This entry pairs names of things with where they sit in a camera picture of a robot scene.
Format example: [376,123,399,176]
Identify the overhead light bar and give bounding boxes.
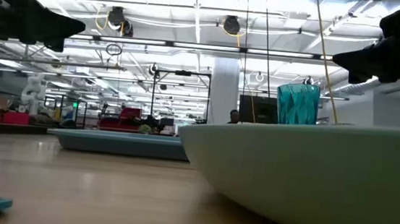
[64,31,333,63]

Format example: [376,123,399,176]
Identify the black cable loop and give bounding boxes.
[105,42,124,57]

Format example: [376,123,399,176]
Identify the black ceiling cable reel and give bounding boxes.
[222,15,242,36]
[105,5,137,38]

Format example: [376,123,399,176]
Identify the person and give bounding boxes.
[226,108,242,126]

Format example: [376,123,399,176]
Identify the blue plastic tray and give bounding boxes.
[46,125,191,163]

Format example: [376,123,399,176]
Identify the black computer case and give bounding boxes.
[237,94,281,126]

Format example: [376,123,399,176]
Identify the pale green plate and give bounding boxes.
[170,108,400,224]

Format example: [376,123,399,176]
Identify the teal plastic cup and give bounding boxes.
[274,81,322,128]

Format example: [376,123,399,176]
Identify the red cart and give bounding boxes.
[97,104,144,134]

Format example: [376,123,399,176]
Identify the black frame rig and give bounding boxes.
[148,67,213,125]

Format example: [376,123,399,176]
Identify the yellow hanging cable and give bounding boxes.
[304,0,350,126]

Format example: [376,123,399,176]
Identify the red boxes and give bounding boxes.
[0,110,30,126]

